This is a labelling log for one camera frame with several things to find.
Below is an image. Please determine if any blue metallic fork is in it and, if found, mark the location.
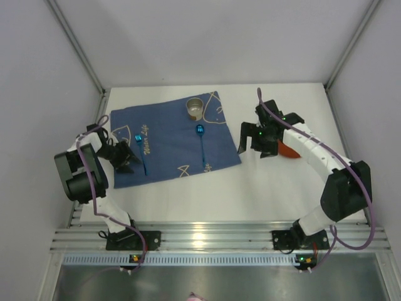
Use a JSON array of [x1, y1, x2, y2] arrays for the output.
[[135, 134, 148, 176]]

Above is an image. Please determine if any red plate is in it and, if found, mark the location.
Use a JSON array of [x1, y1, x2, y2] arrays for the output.
[[278, 140, 301, 159]]

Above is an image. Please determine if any blue fish-print placemat cloth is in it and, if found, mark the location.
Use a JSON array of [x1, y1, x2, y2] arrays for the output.
[[110, 91, 241, 189]]

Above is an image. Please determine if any blue metallic spoon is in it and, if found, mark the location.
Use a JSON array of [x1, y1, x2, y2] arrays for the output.
[[195, 124, 206, 167]]

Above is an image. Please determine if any brown paper cup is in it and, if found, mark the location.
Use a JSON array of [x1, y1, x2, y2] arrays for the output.
[[185, 97, 204, 121]]

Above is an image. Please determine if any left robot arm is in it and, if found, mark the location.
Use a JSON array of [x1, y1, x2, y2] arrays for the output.
[[54, 124, 142, 234]]

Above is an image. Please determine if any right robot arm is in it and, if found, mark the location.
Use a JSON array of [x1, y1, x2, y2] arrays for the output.
[[237, 100, 372, 248]]

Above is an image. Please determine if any pink object at bottom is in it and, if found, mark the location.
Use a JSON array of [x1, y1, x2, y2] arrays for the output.
[[186, 292, 207, 301]]

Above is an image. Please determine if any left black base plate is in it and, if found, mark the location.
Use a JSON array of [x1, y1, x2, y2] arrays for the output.
[[98, 229, 162, 251]]

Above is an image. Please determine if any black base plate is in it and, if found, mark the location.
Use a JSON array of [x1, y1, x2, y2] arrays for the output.
[[271, 230, 330, 251], [98, 229, 162, 251]]

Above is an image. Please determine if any aluminium rail frame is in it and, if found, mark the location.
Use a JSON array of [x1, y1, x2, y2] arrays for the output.
[[49, 221, 391, 253]]

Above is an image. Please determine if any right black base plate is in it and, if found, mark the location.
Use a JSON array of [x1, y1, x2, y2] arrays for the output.
[[271, 230, 330, 251]]

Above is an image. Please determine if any slotted cable duct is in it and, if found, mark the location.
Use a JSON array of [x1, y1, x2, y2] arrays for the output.
[[63, 253, 316, 267]]

